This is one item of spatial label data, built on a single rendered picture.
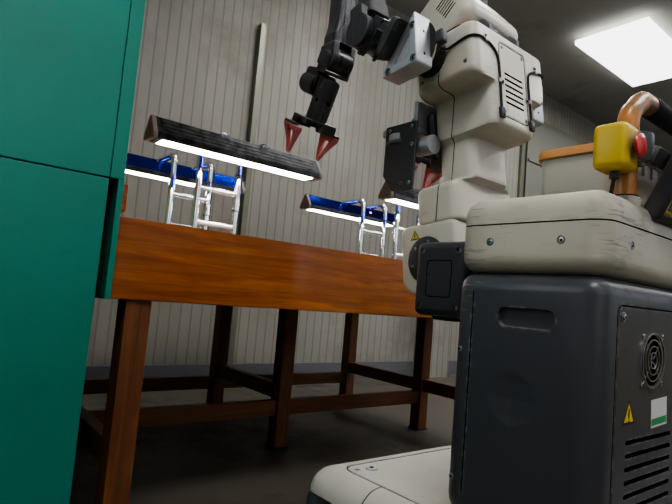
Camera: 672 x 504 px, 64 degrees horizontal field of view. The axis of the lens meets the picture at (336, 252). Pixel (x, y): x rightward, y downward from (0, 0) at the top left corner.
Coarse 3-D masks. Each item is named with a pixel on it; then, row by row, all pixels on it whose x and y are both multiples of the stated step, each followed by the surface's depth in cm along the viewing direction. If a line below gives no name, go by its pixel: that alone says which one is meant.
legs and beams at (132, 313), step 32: (128, 320) 121; (224, 320) 262; (288, 320) 217; (352, 320) 314; (128, 352) 121; (224, 352) 262; (288, 352) 217; (352, 352) 313; (416, 352) 272; (96, 384) 225; (128, 384) 121; (160, 384) 243; (192, 384) 252; (224, 384) 263; (256, 384) 230; (288, 384) 217; (352, 384) 313; (416, 384) 269; (448, 384) 258; (96, 416) 172; (128, 416) 121; (160, 416) 185; (192, 416) 192; (224, 416) 200; (256, 416) 209; (288, 416) 217; (416, 416) 267; (96, 448) 129; (128, 448) 121; (128, 480) 121
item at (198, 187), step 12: (264, 144) 182; (204, 156) 184; (240, 168) 192; (240, 180) 192; (216, 192) 187; (228, 192) 190; (240, 192) 193; (192, 204) 182; (192, 216) 181; (228, 228) 190
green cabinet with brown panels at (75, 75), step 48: (0, 0) 102; (48, 0) 107; (96, 0) 113; (144, 0) 119; (0, 48) 102; (48, 48) 107; (96, 48) 113; (0, 96) 102; (48, 96) 107; (96, 96) 113; (0, 144) 102; (48, 144) 107; (96, 144) 113
